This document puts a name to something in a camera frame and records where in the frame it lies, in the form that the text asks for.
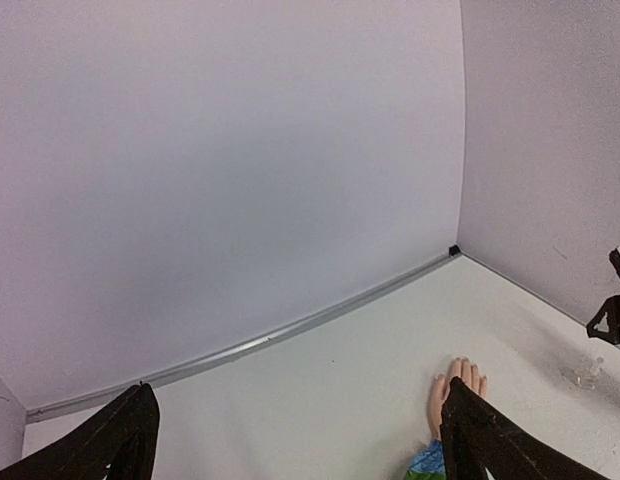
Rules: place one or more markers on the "rainbow striped jacket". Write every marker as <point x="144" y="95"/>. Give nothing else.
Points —
<point x="428" y="464"/>

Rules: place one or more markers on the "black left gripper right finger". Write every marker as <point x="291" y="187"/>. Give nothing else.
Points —
<point x="481" y="443"/>

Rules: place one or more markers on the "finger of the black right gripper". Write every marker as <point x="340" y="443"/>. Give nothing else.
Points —
<point x="605" y="325"/>

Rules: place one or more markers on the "clear nail polish bottle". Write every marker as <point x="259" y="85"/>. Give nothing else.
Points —
<point x="585" y="376"/>

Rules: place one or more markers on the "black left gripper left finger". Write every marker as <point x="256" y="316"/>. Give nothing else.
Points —
<point x="117" y="442"/>

